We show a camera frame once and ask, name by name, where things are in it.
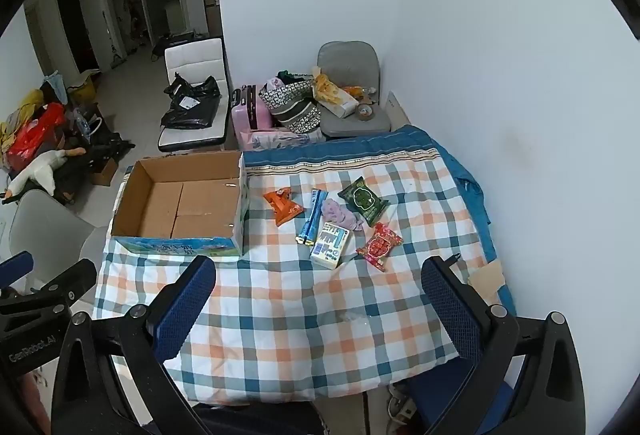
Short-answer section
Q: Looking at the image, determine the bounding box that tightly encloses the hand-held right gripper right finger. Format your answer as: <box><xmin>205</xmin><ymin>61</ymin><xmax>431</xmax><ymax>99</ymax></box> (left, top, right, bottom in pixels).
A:
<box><xmin>421</xmin><ymin>256</ymin><xmax>586</xmax><ymax>435</ymax></box>

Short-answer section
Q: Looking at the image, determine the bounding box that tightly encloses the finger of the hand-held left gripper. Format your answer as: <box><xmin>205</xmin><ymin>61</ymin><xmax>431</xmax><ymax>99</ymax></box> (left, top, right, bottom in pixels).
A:
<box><xmin>27</xmin><ymin>258</ymin><xmax>98</xmax><ymax>311</ymax></box>
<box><xmin>0</xmin><ymin>251</ymin><xmax>34</xmax><ymax>288</ymax></box>

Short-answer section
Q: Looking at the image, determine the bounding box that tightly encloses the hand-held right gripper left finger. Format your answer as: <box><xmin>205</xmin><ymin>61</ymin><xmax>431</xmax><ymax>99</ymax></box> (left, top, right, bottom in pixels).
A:
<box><xmin>51</xmin><ymin>255</ymin><xmax>217</xmax><ymax>435</ymax></box>

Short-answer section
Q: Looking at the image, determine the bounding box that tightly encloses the red snack packet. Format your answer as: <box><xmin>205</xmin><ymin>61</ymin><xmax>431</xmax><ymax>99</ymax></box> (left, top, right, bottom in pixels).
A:
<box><xmin>356</xmin><ymin>222</ymin><xmax>404</xmax><ymax>272</ymax></box>

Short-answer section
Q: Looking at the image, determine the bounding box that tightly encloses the white blue tissue pack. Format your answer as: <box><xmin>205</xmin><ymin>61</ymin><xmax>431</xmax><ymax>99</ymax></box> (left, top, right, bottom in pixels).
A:
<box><xmin>309</xmin><ymin>221</ymin><xmax>350</xmax><ymax>270</ymax></box>

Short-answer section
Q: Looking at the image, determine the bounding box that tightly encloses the green wet wipes packet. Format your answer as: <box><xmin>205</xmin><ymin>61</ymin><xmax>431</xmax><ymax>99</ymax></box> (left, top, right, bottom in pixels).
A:
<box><xmin>337</xmin><ymin>177</ymin><xmax>390</xmax><ymax>227</ymax></box>

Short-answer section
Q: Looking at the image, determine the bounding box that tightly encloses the orange snack packet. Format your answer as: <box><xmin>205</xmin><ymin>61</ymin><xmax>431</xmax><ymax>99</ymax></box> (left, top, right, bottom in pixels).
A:
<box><xmin>263</xmin><ymin>186</ymin><xmax>305</xmax><ymax>227</ymax></box>

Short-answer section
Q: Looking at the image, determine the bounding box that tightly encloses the purple cloth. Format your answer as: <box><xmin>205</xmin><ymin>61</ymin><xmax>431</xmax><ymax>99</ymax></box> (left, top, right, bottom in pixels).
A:
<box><xmin>320</xmin><ymin>198</ymin><xmax>365</xmax><ymax>232</ymax></box>

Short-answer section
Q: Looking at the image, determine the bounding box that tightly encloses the long blue packet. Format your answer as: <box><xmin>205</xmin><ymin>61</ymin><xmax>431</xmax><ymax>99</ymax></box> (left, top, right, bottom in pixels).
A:
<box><xmin>296</xmin><ymin>188</ymin><xmax>328</xmax><ymax>247</ymax></box>

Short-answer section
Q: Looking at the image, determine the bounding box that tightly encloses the cardboard piece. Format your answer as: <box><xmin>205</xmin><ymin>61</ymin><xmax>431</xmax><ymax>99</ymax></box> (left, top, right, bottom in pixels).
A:
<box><xmin>467</xmin><ymin>260</ymin><xmax>506</xmax><ymax>305</ymax></box>

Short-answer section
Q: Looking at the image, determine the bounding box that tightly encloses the light grey chair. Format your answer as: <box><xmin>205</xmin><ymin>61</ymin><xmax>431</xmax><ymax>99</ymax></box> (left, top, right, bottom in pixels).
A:
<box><xmin>0</xmin><ymin>189</ymin><xmax>108</xmax><ymax>296</ymax></box>

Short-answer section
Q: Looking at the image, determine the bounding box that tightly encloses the blue stool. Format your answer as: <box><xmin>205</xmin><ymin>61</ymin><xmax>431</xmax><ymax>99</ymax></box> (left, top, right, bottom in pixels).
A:
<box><xmin>400</xmin><ymin>355</ymin><xmax>516</xmax><ymax>435</ymax></box>

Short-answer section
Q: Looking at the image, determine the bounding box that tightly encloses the white goose plush toy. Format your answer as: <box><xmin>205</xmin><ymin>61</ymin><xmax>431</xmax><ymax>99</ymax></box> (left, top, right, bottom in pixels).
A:
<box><xmin>2</xmin><ymin>149</ymin><xmax>86</xmax><ymax>201</ymax></box>

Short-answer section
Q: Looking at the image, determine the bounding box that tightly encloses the small cardboard box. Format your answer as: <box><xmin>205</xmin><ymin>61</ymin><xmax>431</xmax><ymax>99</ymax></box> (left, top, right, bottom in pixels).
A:
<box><xmin>90</xmin><ymin>158</ymin><xmax>119</xmax><ymax>187</ymax></box>

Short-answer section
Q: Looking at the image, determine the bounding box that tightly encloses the plaid blanket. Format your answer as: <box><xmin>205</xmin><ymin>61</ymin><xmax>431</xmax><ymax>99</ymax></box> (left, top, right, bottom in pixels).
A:
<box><xmin>91</xmin><ymin>155</ymin><xmax>493</xmax><ymax>406</ymax></box>

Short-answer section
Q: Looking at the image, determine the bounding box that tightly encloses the black folded stand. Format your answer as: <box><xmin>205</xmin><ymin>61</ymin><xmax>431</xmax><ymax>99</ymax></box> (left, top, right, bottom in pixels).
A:
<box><xmin>50</xmin><ymin>135</ymin><xmax>136</xmax><ymax>206</ymax></box>

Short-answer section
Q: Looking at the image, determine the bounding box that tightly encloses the red plastic bag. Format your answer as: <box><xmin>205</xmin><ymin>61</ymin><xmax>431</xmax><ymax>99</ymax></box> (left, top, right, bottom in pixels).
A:
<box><xmin>6</xmin><ymin>102</ymin><xmax>67</xmax><ymax>168</ymax></box>

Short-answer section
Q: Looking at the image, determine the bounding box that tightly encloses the yellow cloth bag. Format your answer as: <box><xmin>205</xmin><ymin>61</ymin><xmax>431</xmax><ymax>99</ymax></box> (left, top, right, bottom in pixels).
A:
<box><xmin>0</xmin><ymin>89</ymin><xmax>45</xmax><ymax>151</ymax></box>

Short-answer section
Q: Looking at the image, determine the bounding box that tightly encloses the yellow box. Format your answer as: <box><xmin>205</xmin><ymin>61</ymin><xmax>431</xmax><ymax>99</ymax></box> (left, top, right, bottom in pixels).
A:
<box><xmin>67</xmin><ymin>70</ymin><xmax>101</xmax><ymax>105</ymax></box>

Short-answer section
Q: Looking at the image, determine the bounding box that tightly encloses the light blue cloth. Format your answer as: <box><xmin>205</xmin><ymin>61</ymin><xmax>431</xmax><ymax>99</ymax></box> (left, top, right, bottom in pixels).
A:
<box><xmin>42</xmin><ymin>71</ymin><xmax>66</xmax><ymax>103</ymax></box>

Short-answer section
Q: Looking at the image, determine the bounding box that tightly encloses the pink floral bag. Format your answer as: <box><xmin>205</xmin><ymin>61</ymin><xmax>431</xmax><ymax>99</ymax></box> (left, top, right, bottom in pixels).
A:
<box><xmin>240</xmin><ymin>128</ymin><xmax>326</xmax><ymax>152</ymax></box>

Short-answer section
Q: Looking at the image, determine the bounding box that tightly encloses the black plastic bag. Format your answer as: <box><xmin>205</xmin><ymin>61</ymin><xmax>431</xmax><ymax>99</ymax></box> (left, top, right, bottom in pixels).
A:
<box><xmin>160</xmin><ymin>72</ymin><xmax>222</xmax><ymax>130</ymax></box>

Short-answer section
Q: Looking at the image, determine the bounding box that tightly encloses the pink suitcase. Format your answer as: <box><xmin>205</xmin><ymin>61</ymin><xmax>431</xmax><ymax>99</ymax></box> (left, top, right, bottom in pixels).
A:
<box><xmin>231</xmin><ymin>85</ymin><xmax>273</xmax><ymax>151</ymax></box>

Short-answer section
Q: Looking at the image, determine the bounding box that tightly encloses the white flat panel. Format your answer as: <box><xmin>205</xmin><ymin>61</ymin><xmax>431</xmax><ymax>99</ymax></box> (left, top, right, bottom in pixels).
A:
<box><xmin>391</xmin><ymin>92</ymin><xmax>412</xmax><ymax>126</ymax></box>

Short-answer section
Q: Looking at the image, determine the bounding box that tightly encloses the black white patterned tote bag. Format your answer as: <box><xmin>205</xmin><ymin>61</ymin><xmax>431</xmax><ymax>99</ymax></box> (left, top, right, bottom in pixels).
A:
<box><xmin>259</xmin><ymin>70</ymin><xmax>323</xmax><ymax>134</ymax></box>

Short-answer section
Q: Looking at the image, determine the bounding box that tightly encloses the white padded chair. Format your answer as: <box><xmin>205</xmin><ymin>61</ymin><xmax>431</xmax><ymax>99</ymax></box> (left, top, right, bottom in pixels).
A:
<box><xmin>158</xmin><ymin>38</ymin><xmax>232</xmax><ymax>153</ymax></box>

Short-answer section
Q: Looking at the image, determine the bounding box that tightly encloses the yellow plastic bag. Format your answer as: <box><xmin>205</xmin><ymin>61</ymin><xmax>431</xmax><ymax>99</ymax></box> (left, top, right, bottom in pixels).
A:
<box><xmin>312</xmin><ymin>66</ymin><xmax>346</xmax><ymax>103</ymax></box>

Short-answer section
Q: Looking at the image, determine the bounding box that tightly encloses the dark floor bag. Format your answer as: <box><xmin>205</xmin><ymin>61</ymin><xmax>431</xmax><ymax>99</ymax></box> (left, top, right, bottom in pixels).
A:
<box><xmin>150</xmin><ymin>31</ymin><xmax>208</xmax><ymax>61</ymax></box>

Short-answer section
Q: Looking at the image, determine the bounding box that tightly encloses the grey padded chair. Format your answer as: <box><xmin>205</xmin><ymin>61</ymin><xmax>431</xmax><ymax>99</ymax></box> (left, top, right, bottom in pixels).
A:
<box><xmin>316</xmin><ymin>41</ymin><xmax>392</xmax><ymax>139</ymax></box>

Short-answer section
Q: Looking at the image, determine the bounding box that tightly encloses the glass sliding door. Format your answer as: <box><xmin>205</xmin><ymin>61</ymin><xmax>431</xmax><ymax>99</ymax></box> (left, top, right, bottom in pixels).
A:
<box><xmin>102</xmin><ymin>0</ymin><xmax>183</xmax><ymax>61</ymax></box>

